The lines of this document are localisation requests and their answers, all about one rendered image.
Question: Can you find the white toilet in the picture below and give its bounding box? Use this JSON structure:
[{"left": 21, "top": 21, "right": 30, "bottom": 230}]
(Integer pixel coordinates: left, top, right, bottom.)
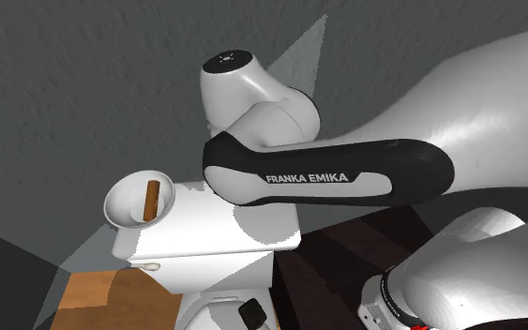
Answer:
[{"left": 111, "top": 180, "right": 303, "bottom": 330}]

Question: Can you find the brown cylinder stick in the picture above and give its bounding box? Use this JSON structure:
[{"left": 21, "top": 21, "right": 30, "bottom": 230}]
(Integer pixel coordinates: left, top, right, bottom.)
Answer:
[{"left": 142, "top": 179, "right": 162, "bottom": 223}]

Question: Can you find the dark brown robot stand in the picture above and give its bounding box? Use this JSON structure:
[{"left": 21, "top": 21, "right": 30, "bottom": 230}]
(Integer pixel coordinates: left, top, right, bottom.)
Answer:
[{"left": 270, "top": 204, "right": 528, "bottom": 330}]

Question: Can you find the white bowl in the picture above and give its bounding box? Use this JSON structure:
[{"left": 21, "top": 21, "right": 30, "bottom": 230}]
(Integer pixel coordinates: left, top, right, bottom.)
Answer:
[{"left": 103, "top": 170, "right": 176, "bottom": 230}]

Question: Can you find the small black angular object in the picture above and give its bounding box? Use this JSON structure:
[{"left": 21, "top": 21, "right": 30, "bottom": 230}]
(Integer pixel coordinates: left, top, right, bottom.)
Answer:
[{"left": 237, "top": 297, "right": 268, "bottom": 330}]

